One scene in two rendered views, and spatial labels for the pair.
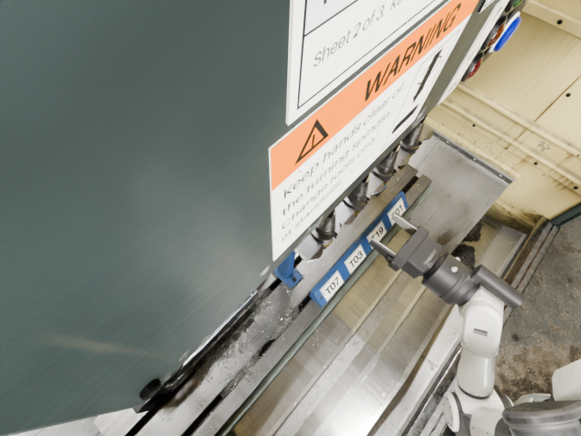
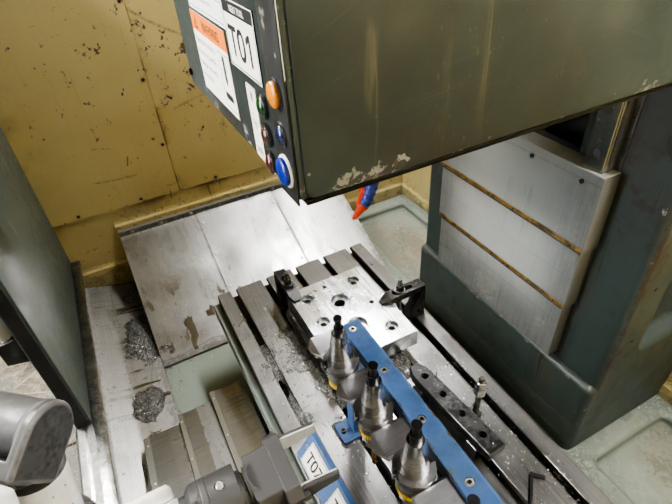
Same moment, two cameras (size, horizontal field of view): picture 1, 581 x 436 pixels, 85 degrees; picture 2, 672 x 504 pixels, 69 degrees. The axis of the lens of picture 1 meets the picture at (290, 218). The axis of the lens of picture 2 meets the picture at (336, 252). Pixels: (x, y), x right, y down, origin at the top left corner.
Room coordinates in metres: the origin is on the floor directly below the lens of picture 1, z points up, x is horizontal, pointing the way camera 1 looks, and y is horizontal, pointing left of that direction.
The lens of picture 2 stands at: (0.55, -0.56, 1.89)
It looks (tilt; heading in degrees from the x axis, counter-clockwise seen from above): 38 degrees down; 117
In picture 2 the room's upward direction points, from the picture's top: 4 degrees counter-clockwise
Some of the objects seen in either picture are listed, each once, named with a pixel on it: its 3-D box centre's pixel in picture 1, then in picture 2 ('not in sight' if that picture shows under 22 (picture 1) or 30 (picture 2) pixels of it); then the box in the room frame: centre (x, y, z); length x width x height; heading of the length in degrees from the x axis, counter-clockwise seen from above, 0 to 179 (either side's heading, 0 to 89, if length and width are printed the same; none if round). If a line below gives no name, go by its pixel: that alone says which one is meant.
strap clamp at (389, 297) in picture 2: not in sight; (401, 299); (0.26, 0.36, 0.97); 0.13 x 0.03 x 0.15; 52
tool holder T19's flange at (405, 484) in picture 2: (382, 168); (413, 470); (0.46, -0.21, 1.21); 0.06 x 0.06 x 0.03
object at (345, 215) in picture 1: (340, 212); (356, 386); (0.33, -0.11, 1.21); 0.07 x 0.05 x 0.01; 52
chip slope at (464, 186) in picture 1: (354, 185); not in sight; (0.71, -0.24, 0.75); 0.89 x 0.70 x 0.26; 52
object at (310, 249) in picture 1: (307, 246); (327, 343); (0.25, -0.04, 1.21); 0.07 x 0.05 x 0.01; 52
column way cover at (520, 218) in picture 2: not in sight; (502, 226); (0.47, 0.51, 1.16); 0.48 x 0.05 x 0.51; 142
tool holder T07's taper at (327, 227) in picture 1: (327, 219); (339, 346); (0.29, -0.07, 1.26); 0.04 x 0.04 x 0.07
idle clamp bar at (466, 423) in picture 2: not in sight; (451, 412); (0.46, 0.09, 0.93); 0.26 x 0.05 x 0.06; 147
